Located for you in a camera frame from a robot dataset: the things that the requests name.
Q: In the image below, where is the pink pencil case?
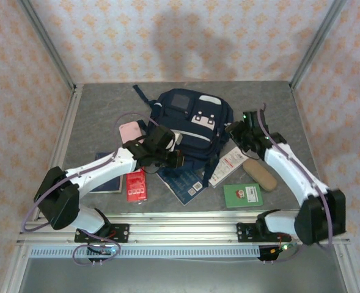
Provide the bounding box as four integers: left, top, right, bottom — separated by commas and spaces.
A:
119, 121, 147, 144

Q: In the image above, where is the tan fabric glasses case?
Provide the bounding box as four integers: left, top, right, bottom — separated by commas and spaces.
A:
242, 159, 277, 192

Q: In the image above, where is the white red stationery pack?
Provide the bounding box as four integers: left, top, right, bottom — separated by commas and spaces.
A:
208, 146, 248, 187

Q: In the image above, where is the navy blue student backpack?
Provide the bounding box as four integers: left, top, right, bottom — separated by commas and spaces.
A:
133, 84, 235, 184

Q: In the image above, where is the red packet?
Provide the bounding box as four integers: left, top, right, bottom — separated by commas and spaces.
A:
125, 168, 149, 203

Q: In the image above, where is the blue booklet with QR codes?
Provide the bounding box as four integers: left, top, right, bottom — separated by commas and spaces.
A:
156, 166, 210, 207

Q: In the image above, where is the green notebook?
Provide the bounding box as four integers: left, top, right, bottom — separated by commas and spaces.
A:
222, 183, 263, 209

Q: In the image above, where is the dark navy yellow-label book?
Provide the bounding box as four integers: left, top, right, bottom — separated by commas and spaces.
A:
90, 152, 124, 194

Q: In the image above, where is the small circuit board with LED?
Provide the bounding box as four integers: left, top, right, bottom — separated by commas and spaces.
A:
86, 245, 121, 264
257, 242, 298, 264

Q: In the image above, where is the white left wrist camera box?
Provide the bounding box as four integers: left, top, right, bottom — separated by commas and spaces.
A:
171, 130, 183, 151

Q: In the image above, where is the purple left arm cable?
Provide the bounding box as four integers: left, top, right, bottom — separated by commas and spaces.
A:
21, 111, 160, 267

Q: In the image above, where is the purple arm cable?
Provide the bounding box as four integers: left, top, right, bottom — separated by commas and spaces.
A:
257, 103, 334, 264
21, 111, 160, 267

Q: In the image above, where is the aluminium mounting rail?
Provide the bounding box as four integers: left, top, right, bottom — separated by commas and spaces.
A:
16, 213, 351, 247

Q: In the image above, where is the aluminium table side rail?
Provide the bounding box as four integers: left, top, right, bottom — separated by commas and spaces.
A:
34, 84, 84, 220

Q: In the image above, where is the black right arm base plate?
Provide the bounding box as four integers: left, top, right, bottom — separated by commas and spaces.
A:
237, 222, 292, 244

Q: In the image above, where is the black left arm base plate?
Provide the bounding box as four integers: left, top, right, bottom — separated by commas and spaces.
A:
75, 223, 130, 244

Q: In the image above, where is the white slotted cable duct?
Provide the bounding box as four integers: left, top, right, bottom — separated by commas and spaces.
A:
29, 246, 262, 259

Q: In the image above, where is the aluminium frame post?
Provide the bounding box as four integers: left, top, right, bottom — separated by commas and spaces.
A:
289, 0, 348, 89
17, 0, 76, 92

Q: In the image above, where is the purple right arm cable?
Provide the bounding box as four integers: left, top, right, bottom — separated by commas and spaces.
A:
257, 103, 334, 264

